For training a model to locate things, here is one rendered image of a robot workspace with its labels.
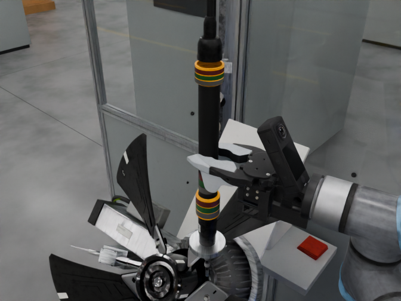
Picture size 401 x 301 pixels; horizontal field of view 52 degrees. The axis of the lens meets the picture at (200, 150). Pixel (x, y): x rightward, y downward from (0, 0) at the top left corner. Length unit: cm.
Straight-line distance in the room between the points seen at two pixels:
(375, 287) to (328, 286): 114
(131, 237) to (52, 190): 220
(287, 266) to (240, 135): 51
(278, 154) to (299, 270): 90
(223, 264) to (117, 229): 35
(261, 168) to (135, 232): 61
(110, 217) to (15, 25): 546
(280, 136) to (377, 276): 24
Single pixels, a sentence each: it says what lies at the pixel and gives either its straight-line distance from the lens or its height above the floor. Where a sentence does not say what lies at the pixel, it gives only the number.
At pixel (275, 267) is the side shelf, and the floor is 86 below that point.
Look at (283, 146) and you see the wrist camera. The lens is 61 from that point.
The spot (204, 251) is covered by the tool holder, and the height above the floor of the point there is 136.
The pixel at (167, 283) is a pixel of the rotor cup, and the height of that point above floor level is 123.
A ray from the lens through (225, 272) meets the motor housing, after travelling 102.
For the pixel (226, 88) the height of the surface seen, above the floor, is 143.
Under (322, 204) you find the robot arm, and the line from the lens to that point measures 60.
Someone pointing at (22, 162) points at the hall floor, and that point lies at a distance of 377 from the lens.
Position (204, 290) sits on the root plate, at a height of 119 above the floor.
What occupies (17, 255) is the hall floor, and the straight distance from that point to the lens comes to 289.
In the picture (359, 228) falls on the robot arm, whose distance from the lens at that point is 61.
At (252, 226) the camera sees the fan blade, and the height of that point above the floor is 136.
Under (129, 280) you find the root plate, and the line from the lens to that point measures 103.
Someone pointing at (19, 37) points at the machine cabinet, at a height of 18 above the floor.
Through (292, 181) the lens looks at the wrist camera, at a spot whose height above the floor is 157.
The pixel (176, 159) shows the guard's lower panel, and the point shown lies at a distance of 190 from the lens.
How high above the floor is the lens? 193
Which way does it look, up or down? 32 degrees down
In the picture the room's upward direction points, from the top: straight up
